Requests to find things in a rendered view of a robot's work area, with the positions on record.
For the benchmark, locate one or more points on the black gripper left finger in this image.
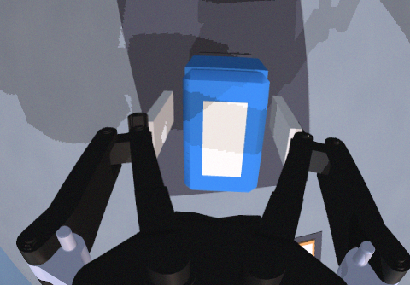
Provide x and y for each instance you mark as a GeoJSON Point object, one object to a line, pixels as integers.
{"type": "Point", "coordinates": [57, 244]}

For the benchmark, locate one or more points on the blue self-inking stamp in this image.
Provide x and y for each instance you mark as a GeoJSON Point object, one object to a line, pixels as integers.
{"type": "Point", "coordinates": [225, 99]}

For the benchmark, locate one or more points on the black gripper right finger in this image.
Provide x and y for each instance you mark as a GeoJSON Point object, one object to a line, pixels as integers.
{"type": "Point", "coordinates": [373, 254]}

